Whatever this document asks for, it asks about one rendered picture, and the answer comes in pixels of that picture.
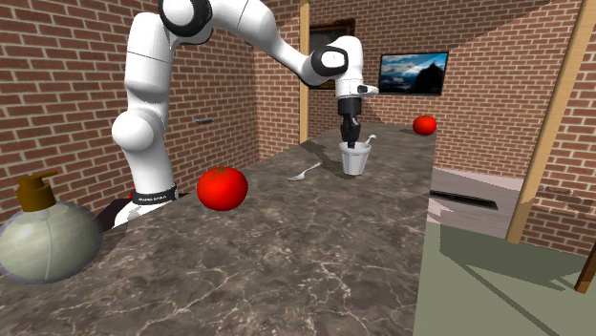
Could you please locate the silver fork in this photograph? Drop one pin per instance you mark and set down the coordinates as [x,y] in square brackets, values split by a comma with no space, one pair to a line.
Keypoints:
[305,173]

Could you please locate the landscape wall picture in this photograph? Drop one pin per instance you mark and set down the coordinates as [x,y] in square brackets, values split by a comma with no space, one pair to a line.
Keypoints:
[412,73]

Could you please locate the small red tomato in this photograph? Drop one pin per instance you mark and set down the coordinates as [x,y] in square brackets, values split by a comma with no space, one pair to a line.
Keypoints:
[424,125]

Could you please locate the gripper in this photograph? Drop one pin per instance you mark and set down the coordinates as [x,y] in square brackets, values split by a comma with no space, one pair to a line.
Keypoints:
[349,108]

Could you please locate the large red tomato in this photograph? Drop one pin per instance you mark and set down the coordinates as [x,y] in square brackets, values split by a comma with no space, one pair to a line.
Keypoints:
[222,188]

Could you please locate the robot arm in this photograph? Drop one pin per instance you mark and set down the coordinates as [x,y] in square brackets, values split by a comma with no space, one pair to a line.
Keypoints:
[144,93]

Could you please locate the round soap dispenser brown pump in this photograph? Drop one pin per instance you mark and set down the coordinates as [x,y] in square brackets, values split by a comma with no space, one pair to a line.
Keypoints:
[46,242]

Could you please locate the white cup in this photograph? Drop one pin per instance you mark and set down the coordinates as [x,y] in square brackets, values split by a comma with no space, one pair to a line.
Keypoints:
[355,160]

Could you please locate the dark framed wall picture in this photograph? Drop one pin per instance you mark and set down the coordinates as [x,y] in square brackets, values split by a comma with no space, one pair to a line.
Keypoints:
[324,35]

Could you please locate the white spoon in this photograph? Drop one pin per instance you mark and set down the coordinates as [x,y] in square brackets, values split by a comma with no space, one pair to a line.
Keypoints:
[370,138]

